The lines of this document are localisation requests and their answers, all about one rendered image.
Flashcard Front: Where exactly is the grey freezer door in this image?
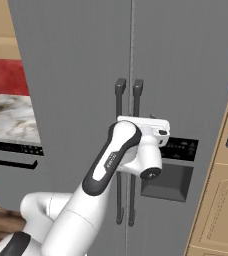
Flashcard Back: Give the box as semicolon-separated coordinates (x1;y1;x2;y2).
7;0;134;256

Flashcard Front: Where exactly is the grey fridge door with dispenser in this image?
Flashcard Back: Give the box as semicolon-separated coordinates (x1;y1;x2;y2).
125;0;228;256

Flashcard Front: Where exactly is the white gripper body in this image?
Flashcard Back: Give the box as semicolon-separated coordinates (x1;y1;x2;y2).
116;114;171;132

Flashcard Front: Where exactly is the tan tall cabinet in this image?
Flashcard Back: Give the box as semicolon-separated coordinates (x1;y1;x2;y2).
183;55;228;256

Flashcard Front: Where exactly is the dark freezer door handle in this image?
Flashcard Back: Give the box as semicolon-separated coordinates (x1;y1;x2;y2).
114;77;127;226

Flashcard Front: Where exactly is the dark fridge door handle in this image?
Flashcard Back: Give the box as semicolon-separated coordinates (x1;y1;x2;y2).
127;78;145;228

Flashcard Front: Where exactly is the grey dishwasher with black handle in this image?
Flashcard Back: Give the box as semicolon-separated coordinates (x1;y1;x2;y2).
0;139;49;212

